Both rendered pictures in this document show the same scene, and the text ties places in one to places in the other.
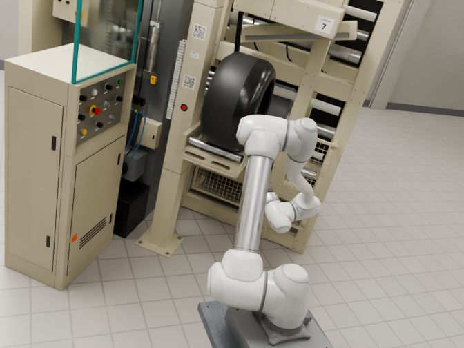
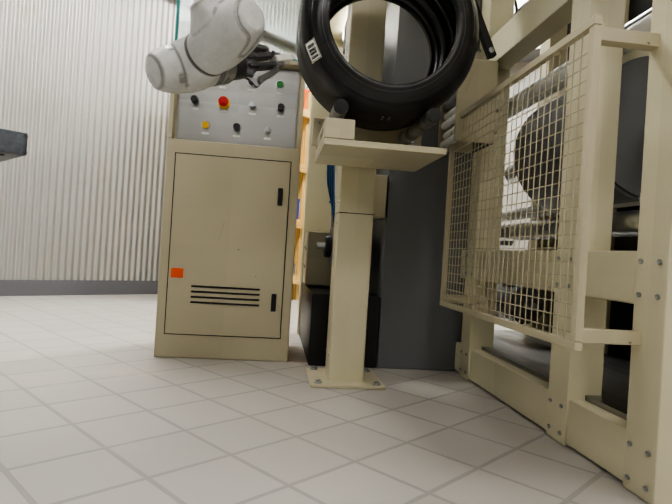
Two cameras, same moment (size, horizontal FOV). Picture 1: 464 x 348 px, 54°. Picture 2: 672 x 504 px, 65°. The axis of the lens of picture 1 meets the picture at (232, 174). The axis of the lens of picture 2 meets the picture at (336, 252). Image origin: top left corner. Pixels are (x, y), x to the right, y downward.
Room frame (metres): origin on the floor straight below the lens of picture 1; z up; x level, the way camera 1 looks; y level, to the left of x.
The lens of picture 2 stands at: (1.93, -1.51, 0.47)
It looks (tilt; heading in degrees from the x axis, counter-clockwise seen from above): 0 degrees down; 73
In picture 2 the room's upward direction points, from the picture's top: 4 degrees clockwise
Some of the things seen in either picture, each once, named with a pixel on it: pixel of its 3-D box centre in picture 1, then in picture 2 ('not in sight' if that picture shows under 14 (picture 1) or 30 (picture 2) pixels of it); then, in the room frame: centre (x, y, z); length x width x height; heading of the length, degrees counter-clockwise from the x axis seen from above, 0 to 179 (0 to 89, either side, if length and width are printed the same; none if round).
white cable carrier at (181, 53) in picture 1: (177, 81); not in sight; (2.57, 0.46, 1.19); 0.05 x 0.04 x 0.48; 169
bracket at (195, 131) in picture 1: (195, 131); (367, 136); (2.59, 0.29, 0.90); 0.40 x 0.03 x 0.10; 169
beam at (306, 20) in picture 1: (288, 9); not in sight; (2.83, -0.07, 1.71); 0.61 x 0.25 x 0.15; 79
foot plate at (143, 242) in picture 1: (160, 239); (343, 376); (2.58, 0.37, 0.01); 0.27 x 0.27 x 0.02; 79
